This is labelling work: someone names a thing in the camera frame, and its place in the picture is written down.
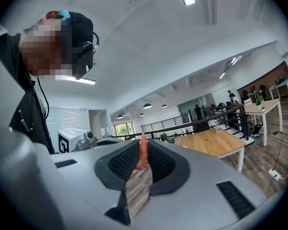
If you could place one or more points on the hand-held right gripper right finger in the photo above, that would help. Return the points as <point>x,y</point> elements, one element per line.
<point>194,200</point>

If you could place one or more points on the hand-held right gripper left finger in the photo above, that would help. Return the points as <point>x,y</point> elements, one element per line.
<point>86,176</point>

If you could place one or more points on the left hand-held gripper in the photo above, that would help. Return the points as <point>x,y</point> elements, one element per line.
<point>86,141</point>

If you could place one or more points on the orange shrimp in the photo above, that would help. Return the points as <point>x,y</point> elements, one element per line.
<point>143,152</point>

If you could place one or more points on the window with green view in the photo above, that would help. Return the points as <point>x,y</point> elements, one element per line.
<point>123,129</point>

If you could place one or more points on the large wooden white-legged table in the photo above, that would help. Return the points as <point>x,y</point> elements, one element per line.
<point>211,140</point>

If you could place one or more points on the clear small bottle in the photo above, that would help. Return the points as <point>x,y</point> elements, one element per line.
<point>217,129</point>

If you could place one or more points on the person's black jacket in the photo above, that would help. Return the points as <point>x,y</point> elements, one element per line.
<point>21,99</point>

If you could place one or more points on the black metal railing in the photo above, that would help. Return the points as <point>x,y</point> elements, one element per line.
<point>201,122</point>

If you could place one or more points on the white power strip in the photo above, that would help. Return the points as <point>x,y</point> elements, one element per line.
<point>275,173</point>

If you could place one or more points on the black bag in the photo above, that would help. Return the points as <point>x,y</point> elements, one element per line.
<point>257,129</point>

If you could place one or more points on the person's head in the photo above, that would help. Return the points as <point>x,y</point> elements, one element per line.
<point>42,49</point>

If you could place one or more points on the green potted plant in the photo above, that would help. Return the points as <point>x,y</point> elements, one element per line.
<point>259,102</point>

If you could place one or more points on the small wooden white-legged table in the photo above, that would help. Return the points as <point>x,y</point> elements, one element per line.
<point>268,105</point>

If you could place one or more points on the red hair clip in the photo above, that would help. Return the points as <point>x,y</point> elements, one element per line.
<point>52,14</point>

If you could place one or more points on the pale blue table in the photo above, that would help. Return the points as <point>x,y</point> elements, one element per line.
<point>282,83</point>

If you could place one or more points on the white wall board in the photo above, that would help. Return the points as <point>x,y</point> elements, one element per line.
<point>67,118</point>

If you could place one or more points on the black head camera headset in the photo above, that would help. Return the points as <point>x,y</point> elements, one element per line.
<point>80,37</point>

